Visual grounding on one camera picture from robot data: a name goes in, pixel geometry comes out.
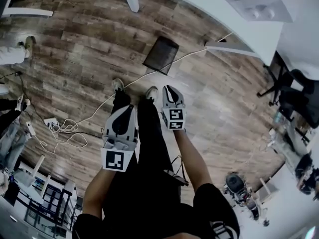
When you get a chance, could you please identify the black round machine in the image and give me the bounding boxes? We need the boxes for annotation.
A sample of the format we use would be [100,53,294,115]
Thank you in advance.
[223,172,271,228]

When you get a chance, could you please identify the white table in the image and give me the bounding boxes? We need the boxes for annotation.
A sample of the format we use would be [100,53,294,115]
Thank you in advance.
[118,0,319,67]

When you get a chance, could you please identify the white shelf rack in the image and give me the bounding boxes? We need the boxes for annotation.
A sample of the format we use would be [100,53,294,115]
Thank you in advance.
[9,154,84,234]

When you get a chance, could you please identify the person's right forearm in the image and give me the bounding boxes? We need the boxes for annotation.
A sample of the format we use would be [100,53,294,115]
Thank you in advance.
[173,128,215,192]

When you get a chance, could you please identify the person's black trousers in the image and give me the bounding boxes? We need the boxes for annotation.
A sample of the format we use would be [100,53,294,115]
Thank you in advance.
[108,91,182,234]

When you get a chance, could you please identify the black office chair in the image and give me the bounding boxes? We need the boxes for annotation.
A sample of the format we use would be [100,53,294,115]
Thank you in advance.
[257,51,319,134]

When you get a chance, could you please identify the white desk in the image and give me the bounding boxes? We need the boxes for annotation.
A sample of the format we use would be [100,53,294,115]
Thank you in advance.
[0,0,54,18]

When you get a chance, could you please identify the black belt device with cables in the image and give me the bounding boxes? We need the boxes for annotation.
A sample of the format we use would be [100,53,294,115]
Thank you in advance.
[163,155,190,187]

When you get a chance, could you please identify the person's left shoe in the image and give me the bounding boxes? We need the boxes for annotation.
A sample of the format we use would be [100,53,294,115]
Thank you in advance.
[112,78,125,94]

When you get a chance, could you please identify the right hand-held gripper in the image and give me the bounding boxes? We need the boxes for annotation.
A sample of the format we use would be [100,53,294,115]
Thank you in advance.
[160,85,187,132]

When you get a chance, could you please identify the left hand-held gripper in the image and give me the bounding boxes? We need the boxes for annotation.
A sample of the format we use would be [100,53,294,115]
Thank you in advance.
[100,104,139,172]

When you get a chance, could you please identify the thin black cable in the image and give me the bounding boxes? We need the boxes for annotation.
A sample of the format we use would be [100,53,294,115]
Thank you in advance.
[0,71,103,137]

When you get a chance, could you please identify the person's shoe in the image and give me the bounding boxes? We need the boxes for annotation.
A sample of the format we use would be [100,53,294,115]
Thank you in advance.
[145,86,160,101]
[17,35,37,58]
[112,78,125,94]

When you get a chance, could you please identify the person's left forearm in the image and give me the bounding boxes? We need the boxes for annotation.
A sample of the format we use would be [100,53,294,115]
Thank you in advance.
[81,167,130,220]

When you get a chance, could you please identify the person's black shirt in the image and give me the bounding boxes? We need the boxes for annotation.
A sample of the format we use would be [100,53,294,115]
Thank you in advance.
[72,182,241,239]

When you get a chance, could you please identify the white microwave oven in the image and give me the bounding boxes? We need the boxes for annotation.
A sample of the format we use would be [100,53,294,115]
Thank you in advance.
[209,0,295,23]

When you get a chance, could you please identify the black mesh wastebasket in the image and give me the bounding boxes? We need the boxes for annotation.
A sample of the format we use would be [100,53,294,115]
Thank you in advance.
[143,35,180,76]

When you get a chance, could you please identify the long white cable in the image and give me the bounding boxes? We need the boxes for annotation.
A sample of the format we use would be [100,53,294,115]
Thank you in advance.
[32,32,235,155]

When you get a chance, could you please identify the person's right shoe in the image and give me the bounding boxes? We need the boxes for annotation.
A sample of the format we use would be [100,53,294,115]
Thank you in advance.
[145,86,160,101]

